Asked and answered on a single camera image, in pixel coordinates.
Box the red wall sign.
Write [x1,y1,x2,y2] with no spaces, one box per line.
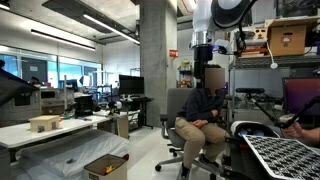
[169,49,179,58]

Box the black tilted panel left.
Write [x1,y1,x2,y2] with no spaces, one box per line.
[0,69,38,106]

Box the beige bin with toys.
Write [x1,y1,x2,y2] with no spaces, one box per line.
[83,154,127,180]

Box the black stereo camera on tripod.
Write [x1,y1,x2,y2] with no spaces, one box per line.
[235,88,265,94]

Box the checkered calibration board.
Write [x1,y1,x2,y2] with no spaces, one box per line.
[243,135,320,180]

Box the metal wire shelf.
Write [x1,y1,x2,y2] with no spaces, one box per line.
[227,14,320,128]

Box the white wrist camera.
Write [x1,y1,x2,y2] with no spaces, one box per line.
[214,39,233,55]

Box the red screen monitor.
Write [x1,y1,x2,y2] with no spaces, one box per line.
[283,77,320,114]

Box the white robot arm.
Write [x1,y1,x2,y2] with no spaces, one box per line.
[189,0,258,82]

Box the black computer monitor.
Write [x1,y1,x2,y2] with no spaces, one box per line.
[119,75,144,94]

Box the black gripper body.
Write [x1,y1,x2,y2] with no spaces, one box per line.
[194,45,213,79]

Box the cardboard box on shelf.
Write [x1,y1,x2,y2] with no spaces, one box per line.
[269,25,306,56]

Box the black printer on table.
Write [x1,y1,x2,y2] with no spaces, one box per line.
[75,95,94,117]

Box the white work table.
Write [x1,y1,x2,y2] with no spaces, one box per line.
[0,115,110,149]

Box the grey office chair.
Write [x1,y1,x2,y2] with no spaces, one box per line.
[154,87,224,180]

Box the operator hand at right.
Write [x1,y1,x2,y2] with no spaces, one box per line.
[282,122,305,139]

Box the beige lab instrument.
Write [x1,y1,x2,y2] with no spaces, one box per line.
[41,88,74,115]

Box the small wooden block box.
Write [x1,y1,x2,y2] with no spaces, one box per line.
[30,115,59,132]

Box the seated person in dark sweater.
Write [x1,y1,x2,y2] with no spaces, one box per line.
[175,64,228,180]

